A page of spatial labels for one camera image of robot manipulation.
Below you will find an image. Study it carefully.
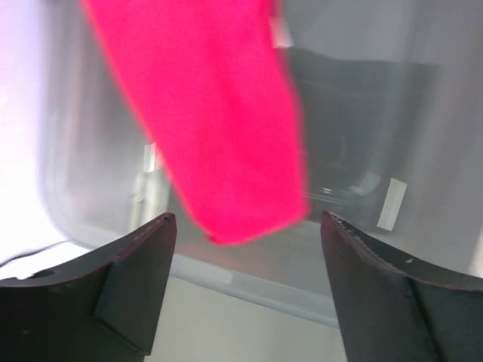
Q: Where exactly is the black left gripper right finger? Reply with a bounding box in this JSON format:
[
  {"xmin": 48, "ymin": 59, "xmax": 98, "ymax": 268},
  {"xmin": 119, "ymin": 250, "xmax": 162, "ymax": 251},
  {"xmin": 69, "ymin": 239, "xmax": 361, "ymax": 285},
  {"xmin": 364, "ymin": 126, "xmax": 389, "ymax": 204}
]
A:
[{"xmin": 320, "ymin": 211, "xmax": 482, "ymax": 361}]

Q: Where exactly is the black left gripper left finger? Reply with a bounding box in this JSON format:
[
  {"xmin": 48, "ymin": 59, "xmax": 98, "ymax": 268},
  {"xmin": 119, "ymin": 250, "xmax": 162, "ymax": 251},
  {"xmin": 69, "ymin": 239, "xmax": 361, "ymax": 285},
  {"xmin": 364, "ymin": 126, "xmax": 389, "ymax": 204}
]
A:
[{"xmin": 1, "ymin": 213, "xmax": 177, "ymax": 362}]

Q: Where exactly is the red t-shirt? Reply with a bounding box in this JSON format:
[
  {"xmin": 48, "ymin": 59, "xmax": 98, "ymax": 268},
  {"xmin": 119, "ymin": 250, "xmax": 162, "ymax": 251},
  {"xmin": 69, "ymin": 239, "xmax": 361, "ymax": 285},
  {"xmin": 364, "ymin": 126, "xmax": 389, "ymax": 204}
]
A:
[{"xmin": 82, "ymin": 1, "xmax": 309, "ymax": 245}]

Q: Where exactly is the clear plastic bin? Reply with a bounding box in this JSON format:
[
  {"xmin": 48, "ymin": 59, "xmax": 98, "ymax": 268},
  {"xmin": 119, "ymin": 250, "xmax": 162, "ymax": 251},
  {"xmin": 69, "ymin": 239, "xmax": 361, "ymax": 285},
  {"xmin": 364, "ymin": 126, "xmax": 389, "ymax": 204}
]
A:
[{"xmin": 37, "ymin": 1, "xmax": 482, "ymax": 327}]

